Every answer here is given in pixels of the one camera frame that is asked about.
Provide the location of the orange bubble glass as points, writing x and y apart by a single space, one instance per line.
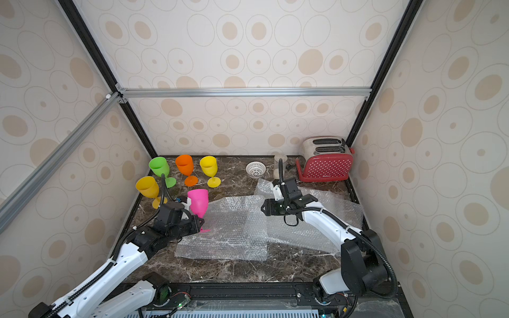
185 166

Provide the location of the green wine glass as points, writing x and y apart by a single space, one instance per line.
161 168

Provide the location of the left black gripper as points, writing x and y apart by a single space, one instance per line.
197 224

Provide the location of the clear jar with powder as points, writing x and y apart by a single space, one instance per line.
280 160

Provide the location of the beige bubble glass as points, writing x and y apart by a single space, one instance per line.
149 188

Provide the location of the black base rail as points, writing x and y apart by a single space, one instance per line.
144 299

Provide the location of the yellow bubble glass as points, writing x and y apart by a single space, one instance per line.
209 167

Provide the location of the white sink strainer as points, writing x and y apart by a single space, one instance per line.
255 169

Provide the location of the pink bubble glass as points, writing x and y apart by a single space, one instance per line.
198 201

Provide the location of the clear bubble wrap sheet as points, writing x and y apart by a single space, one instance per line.
235 229
317 230

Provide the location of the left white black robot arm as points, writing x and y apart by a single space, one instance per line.
103 278

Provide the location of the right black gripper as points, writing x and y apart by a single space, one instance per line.
270 207

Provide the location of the left diagonal aluminium rail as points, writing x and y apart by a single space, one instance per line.
17 201

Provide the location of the horizontal aluminium rail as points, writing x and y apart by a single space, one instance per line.
248 92

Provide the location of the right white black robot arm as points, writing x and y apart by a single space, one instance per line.
364 264

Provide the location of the red toaster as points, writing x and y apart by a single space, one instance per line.
324 159

